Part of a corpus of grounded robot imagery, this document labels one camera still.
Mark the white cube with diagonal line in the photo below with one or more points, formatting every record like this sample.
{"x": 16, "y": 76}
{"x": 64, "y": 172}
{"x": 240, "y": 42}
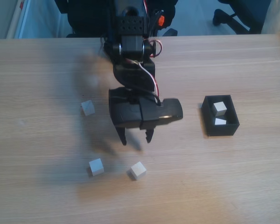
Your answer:
{"x": 88, "y": 108}

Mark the black open box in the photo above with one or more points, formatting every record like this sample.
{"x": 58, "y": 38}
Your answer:
{"x": 221, "y": 130}

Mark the black clamp with orange trigger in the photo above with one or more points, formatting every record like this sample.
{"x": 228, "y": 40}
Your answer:
{"x": 161, "y": 21}

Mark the white panel with red mark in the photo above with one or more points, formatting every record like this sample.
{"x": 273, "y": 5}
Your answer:
{"x": 37, "y": 18}

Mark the dark blue office chair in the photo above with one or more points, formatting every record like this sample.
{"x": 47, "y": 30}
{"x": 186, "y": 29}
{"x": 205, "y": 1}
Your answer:
{"x": 247, "y": 14}

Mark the pale cloth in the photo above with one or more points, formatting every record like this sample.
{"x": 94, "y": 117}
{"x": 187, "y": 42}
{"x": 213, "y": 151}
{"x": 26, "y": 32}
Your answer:
{"x": 277, "y": 14}

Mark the black oval camera box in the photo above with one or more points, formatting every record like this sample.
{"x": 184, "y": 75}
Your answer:
{"x": 170, "y": 109}

